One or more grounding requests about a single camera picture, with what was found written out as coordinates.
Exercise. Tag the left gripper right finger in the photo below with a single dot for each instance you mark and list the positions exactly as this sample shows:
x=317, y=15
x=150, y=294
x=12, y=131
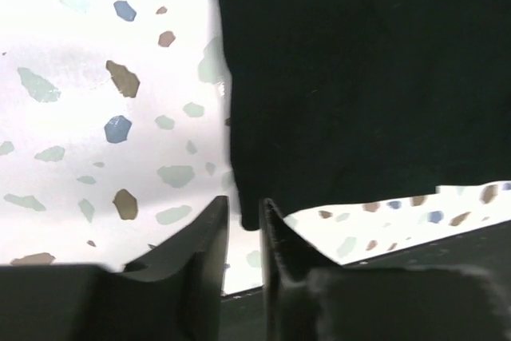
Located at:
x=308, y=296

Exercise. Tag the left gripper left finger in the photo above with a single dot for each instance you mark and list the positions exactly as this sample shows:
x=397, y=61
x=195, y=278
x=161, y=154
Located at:
x=172, y=292

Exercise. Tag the black t shirt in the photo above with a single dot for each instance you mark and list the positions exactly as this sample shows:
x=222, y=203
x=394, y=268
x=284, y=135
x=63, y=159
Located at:
x=354, y=101

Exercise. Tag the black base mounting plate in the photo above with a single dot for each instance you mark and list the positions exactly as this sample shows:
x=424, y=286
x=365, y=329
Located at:
x=242, y=317

